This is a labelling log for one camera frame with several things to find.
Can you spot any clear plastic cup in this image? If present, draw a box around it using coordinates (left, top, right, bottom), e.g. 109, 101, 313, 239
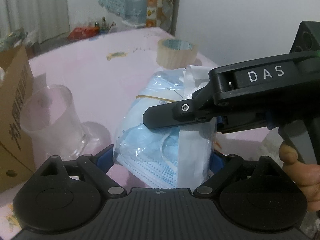
19, 84, 111, 161

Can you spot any red snack bag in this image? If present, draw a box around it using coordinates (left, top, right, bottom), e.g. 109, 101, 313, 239
67, 26, 99, 41

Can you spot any airplane sticker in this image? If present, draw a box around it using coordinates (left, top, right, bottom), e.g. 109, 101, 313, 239
5, 204, 21, 233

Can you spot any clear packing tape roll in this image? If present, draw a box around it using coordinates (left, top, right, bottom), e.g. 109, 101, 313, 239
156, 38, 198, 70

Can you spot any large water bottle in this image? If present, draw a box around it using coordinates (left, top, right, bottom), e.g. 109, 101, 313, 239
124, 0, 147, 24

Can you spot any bag of blue face masks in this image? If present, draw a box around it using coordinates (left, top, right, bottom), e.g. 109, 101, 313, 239
113, 66, 216, 190

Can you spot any grey window curtain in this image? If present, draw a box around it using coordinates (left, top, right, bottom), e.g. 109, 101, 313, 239
1, 0, 70, 43

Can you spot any person's right hand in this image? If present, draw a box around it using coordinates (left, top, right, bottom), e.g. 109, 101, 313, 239
279, 142, 320, 211

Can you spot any brown cardboard box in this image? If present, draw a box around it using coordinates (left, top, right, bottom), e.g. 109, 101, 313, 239
0, 46, 35, 192

